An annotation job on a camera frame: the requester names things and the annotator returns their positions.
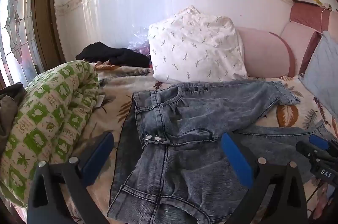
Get white fabric tag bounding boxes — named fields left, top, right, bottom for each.
left=94, top=94, right=106, bottom=109

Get stained glass window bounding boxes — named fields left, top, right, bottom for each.
left=0, top=0, right=45, bottom=87

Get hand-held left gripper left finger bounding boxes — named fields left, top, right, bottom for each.
left=26, top=131, right=114, bottom=224

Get dark grey clothing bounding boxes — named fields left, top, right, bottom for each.
left=0, top=82, right=27, bottom=152

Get clear plastic bag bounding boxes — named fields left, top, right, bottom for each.
left=128, top=28, right=151, bottom=56

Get leaf print blanket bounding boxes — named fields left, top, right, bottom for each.
left=62, top=63, right=338, bottom=224

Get green patterned quilt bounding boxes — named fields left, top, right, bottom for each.
left=0, top=60, right=102, bottom=208

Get blue denim pants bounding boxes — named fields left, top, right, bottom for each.
left=107, top=81, right=333, bottom=224

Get pink padded headboard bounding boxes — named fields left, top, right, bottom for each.
left=280, top=2, right=338, bottom=77

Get brown wooden door frame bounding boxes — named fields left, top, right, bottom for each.
left=31, top=0, right=65, bottom=74

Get black garment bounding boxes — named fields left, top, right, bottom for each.
left=76, top=41, right=150, bottom=68

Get white floral pillow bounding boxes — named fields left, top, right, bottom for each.
left=147, top=5, right=248, bottom=83

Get pink round cushion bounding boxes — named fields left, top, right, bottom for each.
left=235, top=26, right=297, bottom=79

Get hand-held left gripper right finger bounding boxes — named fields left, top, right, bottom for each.
left=221, top=132, right=308, bottom=224

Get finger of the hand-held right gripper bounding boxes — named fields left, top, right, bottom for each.
left=309, top=133, right=338, bottom=158
left=295, top=141, right=321, bottom=161

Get light blue pillow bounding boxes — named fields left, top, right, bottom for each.
left=300, top=31, right=338, bottom=110

